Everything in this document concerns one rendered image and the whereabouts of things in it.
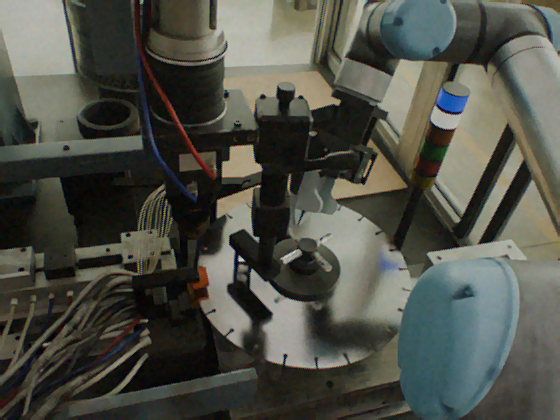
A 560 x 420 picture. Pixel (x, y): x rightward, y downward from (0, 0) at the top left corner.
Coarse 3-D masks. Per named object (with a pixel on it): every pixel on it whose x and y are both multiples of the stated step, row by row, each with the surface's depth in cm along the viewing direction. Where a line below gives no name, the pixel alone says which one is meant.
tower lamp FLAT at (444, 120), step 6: (438, 108) 79; (432, 114) 81; (438, 114) 80; (444, 114) 79; (450, 114) 79; (456, 114) 79; (432, 120) 81; (438, 120) 80; (444, 120) 79; (450, 120) 79; (456, 120) 80; (438, 126) 81; (444, 126) 80; (450, 126) 80; (456, 126) 81
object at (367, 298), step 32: (224, 224) 80; (320, 224) 83; (352, 224) 83; (224, 256) 75; (352, 256) 78; (384, 256) 79; (224, 288) 71; (256, 288) 72; (352, 288) 74; (384, 288) 74; (224, 320) 67; (256, 320) 68; (288, 320) 68; (320, 320) 69; (352, 320) 69; (384, 320) 70; (256, 352) 64; (288, 352) 65; (320, 352) 65; (352, 352) 66
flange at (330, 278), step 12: (288, 240) 78; (276, 252) 76; (288, 252) 76; (324, 252) 77; (288, 264) 74; (300, 264) 73; (312, 264) 73; (336, 264) 75; (276, 276) 72; (288, 276) 73; (300, 276) 73; (312, 276) 73; (324, 276) 73; (336, 276) 74; (288, 288) 71; (300, 288) 71; (312, 288) 72; (324, 288) 72
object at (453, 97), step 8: (448, 88) 78; (456, 88) 78; (464, 88) 78; (440, 96) 79; (448, 96) 77; (456, 96) 76; (464, 96) 76; (440, 104) 79; (448, 104) 78; (456, 104) 77; (464, 104) 78; (456, 112) 78
